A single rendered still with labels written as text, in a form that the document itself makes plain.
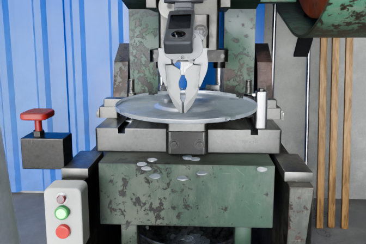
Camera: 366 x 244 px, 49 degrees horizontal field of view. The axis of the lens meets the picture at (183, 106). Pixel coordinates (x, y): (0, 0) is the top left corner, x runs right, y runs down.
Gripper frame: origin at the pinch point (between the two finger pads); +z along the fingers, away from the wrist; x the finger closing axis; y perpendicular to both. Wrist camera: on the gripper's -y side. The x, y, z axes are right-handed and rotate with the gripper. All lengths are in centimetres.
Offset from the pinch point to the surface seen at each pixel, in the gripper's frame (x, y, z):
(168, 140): 4.3, 18.6, 11.2
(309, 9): -33, 44, -20
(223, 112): -7.5, 3.1, 1.6
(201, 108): -3.3, 4.0, 1.1
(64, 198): 23.3, 0.6, 18.5
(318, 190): -60, 116, 61
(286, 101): -50, 151, 23
